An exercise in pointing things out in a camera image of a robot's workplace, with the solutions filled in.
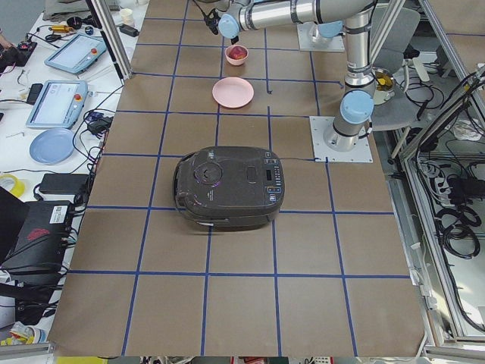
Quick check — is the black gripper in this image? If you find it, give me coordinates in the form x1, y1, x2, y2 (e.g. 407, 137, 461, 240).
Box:
204, 10, 239, 43

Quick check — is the red apple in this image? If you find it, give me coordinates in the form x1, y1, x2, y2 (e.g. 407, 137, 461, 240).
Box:
228, 45, 247, 60

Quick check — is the pink bowl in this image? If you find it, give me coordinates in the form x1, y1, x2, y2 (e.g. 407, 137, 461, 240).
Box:
225, 45, 249, 66

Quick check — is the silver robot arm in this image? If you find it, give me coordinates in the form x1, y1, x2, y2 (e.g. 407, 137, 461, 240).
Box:
203, 0, 377, 152

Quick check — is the pink plate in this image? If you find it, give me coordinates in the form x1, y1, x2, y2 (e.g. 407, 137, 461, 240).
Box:
212, 77, 255, 108

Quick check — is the yellow bowl on chair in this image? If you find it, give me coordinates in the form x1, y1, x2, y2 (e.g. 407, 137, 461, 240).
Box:
373, 68, 395, 105

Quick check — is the blue plate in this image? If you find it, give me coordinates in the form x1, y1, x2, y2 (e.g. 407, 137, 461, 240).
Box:
29, 128, 74, 165

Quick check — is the dark grey rice cooker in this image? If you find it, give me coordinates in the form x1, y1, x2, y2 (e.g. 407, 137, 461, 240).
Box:
173, 146, 285, 229

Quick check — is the upper teach pendant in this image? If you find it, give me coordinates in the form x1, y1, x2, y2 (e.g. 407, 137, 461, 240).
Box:
44, 34, 107, 74

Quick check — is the teach pendant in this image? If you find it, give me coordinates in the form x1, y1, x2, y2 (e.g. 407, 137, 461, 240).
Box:
44, 34, 107, 74
26, 80, 88, 129

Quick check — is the grey office chair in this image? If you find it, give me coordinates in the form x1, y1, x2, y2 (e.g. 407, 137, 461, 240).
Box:
371, 8, 420, 132

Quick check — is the lower teach pendant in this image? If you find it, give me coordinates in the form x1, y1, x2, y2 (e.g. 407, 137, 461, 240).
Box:
26, 80, 88, 129

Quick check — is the black smartphone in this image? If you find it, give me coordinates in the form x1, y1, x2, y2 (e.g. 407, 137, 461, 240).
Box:
27, 83, 43, 105

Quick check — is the black power adapter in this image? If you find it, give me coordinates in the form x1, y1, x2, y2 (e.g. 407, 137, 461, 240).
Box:
33, 174, 89, 201

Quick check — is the yellow tape roll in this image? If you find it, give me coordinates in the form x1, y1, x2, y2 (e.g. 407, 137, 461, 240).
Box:
0, 174, 25, 198

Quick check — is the black computer box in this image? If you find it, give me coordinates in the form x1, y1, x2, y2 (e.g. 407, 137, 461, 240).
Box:
1, 189, 74, 284

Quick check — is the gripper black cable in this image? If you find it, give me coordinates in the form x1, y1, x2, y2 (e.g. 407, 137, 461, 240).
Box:
191, 0, 221, 36

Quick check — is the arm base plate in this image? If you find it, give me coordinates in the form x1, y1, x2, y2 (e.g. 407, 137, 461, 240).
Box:
309, 116, 373, 163
297, 20, 345, 52

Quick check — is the aluminium frame post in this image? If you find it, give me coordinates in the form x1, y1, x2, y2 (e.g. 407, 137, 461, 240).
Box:
86, 0, 133, 80

